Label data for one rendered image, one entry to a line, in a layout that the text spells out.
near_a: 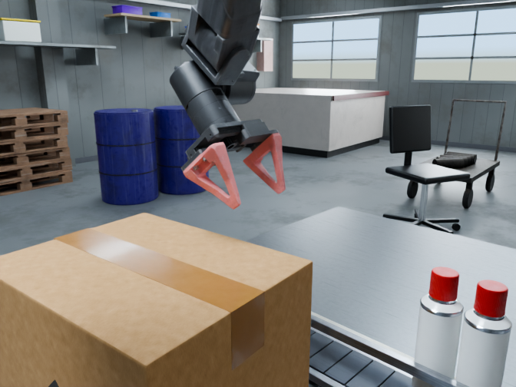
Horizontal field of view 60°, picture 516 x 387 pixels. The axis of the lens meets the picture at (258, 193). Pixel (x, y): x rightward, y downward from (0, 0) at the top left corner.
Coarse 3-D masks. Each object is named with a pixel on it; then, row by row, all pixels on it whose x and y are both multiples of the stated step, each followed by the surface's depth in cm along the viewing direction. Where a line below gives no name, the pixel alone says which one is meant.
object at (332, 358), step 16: (320, 336) 79; (320, 352) 74; (336, 352) 74; (352, 352) 74; (320, 368) 70; (336, 368) 70; (352, 368) 70; (368, 368) 70; (384, 368) 70; (352, 384) 67; (368, 384) 67; (384, 384) 67; (400, 384) 67
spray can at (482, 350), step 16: (480, 288) 53; (496, 288) 52; (480, 304) 53; (496, 304) 52; (464, 320) 55; (480, 320) 53; (496, 320) 52; (464, 336) 55; (480, 336) 53; (496, 336) 52; (464, 352) 55; (480, 352) 53; (496, 352) 53; (464, 368) 55; (480, 368) 53; (496, 368) 53; (480, 384) 54; (496, 384) 54
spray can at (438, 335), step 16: (432, 272) 57; (448, 272) 57; (432, 288) 57; (448, 288) 55; (432, 304) 57; (448, 304) 56; (432, 320) 56; (448, 320) 56; (432, 336) 57; (448, 336) 56; (416, 352) 60; (432, 352) 57; (448, 352) 57; (432, 368) 58; (448, 368) 58; (416, 384) 60
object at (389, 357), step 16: (320, 320) 68; (336, 336) 66; (352, 336) 64; (368, 352) 62; (384, 352) 61; (400, 368) 59; (416, 368) 58; (432, 384) 56; (448, 384) 55; (464, 384) 55
